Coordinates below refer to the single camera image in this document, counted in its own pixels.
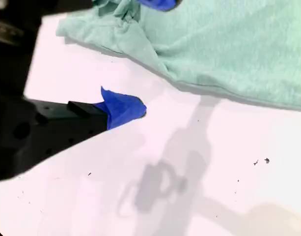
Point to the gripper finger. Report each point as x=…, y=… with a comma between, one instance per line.
x=157, y=3
x=120, y=110

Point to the pale green T-shirt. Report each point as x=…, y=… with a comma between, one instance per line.
x=226, y=49

